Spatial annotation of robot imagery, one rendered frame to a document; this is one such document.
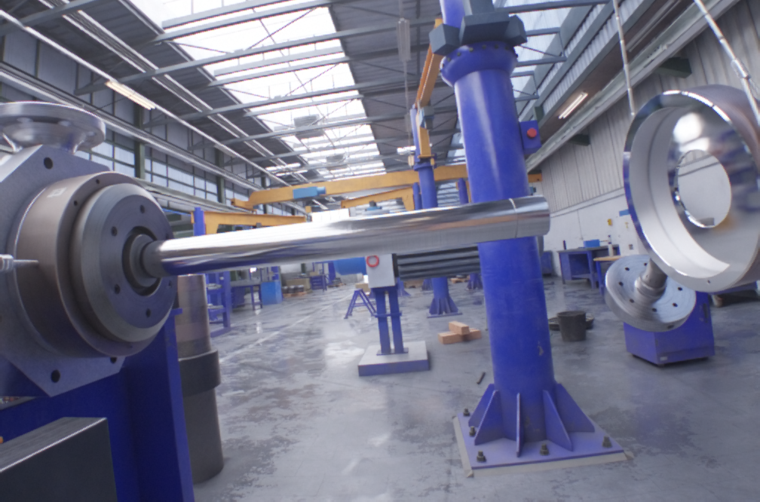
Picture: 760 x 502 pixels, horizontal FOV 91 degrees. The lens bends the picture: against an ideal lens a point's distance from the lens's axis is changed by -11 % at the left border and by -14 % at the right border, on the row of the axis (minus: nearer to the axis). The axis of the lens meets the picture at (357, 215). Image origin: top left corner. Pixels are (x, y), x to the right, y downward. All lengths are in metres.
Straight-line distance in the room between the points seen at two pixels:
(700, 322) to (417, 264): 2.41
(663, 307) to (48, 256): 1.21
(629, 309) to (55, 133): 1.31
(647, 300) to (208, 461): 2.15
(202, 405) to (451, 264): 2.70
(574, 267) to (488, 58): 8.88
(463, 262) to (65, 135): 3.70
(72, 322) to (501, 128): 2.08
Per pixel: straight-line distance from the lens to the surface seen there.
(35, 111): 1.01
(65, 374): 0.98
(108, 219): 0.84
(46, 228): 0.83
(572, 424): 2.57
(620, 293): 1.10
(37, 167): 0.96
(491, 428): 2.47
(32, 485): 0.56
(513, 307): 2.28
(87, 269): 0.80
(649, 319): 1.08
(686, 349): 3.87
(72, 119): 1.02
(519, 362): 2.34
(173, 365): 1.28
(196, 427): 2.45
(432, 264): 4.21
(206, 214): 11.90
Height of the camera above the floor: 1.03
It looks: 7 degrees up
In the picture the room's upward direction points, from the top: 6 degrees counter-clockwise
